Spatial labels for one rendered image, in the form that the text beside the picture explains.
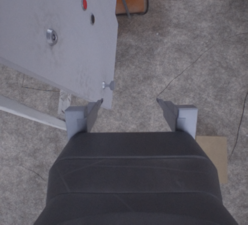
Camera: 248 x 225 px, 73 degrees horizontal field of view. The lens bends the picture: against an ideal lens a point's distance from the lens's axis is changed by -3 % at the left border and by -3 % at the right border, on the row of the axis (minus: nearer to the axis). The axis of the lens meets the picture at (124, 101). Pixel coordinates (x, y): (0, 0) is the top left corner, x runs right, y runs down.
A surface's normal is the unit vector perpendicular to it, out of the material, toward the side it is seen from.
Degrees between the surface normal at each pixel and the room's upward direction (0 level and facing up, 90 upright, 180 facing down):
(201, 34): 0
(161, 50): 0
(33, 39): 90
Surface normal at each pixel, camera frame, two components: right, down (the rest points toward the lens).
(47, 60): 0.99, 0.05
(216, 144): -0.15, -0.15
